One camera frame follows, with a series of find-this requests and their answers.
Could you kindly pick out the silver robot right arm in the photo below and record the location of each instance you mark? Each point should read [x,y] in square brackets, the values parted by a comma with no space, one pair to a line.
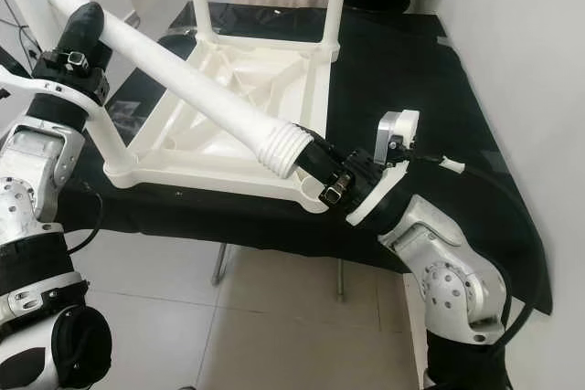
[448,271]

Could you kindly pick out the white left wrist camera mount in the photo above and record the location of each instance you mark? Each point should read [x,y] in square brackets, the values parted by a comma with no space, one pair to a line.
[73,102]

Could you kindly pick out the black tablecloth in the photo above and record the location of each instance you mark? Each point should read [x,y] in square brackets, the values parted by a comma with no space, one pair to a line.
[402,89]

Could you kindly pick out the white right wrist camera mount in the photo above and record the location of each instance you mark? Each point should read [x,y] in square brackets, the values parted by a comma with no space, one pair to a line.
[398,134]

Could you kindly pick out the metal table leg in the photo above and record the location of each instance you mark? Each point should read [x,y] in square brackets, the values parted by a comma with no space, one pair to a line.
[221,264]
[341,280]

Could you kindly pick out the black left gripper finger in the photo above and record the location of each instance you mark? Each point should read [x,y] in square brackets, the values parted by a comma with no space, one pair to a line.
[84,29]

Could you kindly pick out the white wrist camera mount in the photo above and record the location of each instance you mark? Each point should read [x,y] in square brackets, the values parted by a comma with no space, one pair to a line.
[398,134]
[73,102]

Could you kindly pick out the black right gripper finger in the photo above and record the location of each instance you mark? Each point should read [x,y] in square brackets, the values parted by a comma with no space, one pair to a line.
[313,174]
[324,151]

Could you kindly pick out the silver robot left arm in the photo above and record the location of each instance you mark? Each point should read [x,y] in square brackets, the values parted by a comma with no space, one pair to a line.
[27,180]

